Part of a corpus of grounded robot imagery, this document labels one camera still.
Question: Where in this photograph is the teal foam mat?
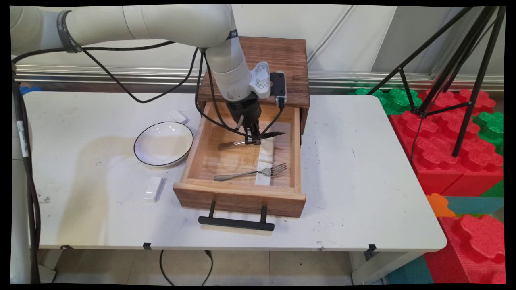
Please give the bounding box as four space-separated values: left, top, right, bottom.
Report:
443 196 504 216

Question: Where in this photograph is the orange foam piece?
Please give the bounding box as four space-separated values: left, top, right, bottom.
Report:
426 193 456 218

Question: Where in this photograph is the green foam block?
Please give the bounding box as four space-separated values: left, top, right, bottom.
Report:
349 87 423 116
472 111 504 156

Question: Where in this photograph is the light wooden drawer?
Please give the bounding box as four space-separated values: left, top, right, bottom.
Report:
173 101 306 218

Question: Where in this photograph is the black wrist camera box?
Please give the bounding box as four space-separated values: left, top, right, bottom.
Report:
269 71 288 108

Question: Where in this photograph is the silver metal fork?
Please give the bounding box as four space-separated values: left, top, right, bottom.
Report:
214 163 287 182

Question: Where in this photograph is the white table leg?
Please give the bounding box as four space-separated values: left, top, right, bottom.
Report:
350 252 424 286

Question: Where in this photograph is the large red foam block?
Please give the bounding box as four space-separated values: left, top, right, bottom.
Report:
389 89 504 196

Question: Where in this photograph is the black camera tripod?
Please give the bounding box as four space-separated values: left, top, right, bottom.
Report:
367 6 506 157

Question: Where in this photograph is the black velcro arm strap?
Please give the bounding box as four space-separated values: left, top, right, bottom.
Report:
56 10 83 54

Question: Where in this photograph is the white ribbed camera mount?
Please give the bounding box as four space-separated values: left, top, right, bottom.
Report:
248 61 272 99

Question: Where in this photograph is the white bowl black rim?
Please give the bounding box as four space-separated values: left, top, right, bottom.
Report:
133 121 194 168

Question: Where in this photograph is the silver table knife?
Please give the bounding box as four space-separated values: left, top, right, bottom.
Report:
218 131 287 151

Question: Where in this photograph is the dark wooden cabinet box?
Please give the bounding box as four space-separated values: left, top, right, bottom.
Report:
197 36 310 135

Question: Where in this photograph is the silver metal wall rail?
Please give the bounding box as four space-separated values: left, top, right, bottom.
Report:
11 64 504 91

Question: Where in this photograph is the black drawer handle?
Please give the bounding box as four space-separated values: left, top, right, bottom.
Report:
198 200 275 232

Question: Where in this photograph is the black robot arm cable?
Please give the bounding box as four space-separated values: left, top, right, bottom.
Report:
12 40 285 138

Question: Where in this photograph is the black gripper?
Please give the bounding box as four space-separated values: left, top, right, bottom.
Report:
225 93 262 146

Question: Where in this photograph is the white cutlery rest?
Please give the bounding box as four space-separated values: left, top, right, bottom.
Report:
144 176 166 203
255 161 273 186
167 110 191 125
258 137 276 164

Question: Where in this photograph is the black cable under table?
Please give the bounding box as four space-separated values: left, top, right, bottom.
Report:
159 250 214 286

